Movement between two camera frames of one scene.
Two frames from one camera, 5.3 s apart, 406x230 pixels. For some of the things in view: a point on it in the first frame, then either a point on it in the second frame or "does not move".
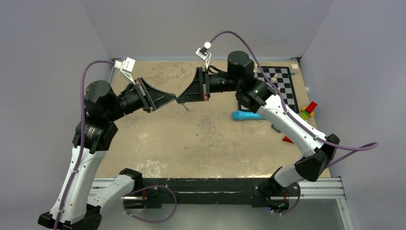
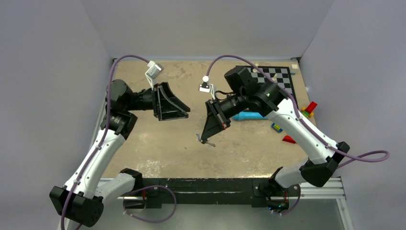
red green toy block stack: x=308 y=111 does not move
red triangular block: x=286 y=139 does not move
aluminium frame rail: x=331 y=189 does not move
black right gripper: x=194 y=92 -> x=214 y=125
